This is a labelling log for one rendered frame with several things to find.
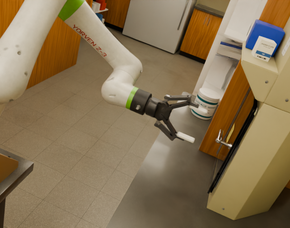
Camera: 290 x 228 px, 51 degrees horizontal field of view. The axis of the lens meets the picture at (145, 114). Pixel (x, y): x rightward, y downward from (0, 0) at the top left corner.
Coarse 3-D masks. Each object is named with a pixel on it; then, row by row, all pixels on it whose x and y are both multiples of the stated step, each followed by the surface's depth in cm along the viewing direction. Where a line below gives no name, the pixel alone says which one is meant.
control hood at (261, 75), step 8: (248, 56) 96; (248, 64) 89; (256, 64) 90; (264, 64) 93; (272, 64) 96; (248, 72) 90; (256, 72) 90; (264, 72) 89; (272, 72) 88; (248, 80) 92; (256, 80) 91; (264, 80) 90; (272, 80) 89; (256, 88) 92; (264, 88) 91; (256, 96) 93; (264, 96) 92
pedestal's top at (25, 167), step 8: (0, 152) 109; (8, 152) 110; (16, 160) 108; (24, 160) 109; (16, 168) 105; (24, 168) 106; (32, 168) 110; (8, 176) 101; (16, 176) 102; (24, 176) 107; (0, 184) 97; (8, 184) 98; (16, 184) 102; (0, 192) 95; (8, 192) 99; (0, 200) 96
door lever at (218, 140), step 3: (219, 132) 113; (222, 132) 113; (219, 135) 110; (222, 135) 111; (216, 138) 108; (219, 138) 108; (216, 141) 108; (219, 141) 107; (222, 141) 108; (225, 144) 107; (228, 144) 107; (228, 147) 107
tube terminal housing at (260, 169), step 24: (288, 24) 105; (288, 48) 90; (288, 72) 87; (288, 96) 90; (264, 120) 95; (288, 120) 92; (240, 144) 101; (264, 144) 98; (288, 144) 98; (240, 168) 104; (264, 168) 101; (288, 168) 109; (216, 192) 111; (240, 192) 108; (264, 192) 111; (240, 216) 114
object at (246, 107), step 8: (248, 96) 116; (248, 104) 106; (240, 112) 120; (248, 112) 98; (240, 120) 109; (240, 128) 100; (232, 136) 112; (232, 144) 103; (224, 152) 115; (216, 160) 129; (224, 160) 106; (216, 168) 117; (216, 176) 109; (208, 192) 113
